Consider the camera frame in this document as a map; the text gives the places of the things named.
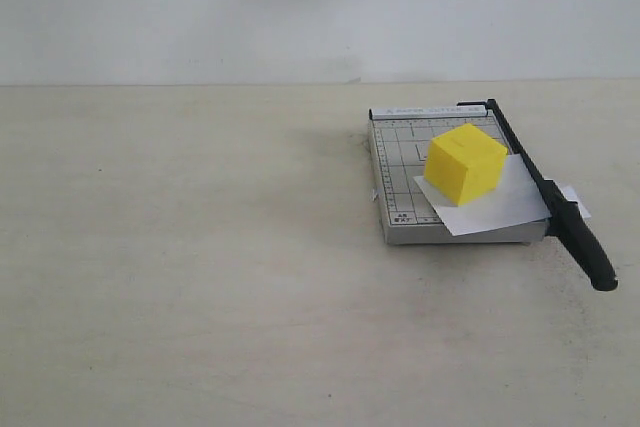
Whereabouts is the yellow cube block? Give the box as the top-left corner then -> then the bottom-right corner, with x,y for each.
423,123 -> 508,206

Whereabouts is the black cutter blade handle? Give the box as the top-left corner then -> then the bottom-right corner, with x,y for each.
457,98 -> 618,292

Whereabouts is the grey paper cutter base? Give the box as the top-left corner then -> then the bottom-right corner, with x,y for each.
368,103 -> 548,245

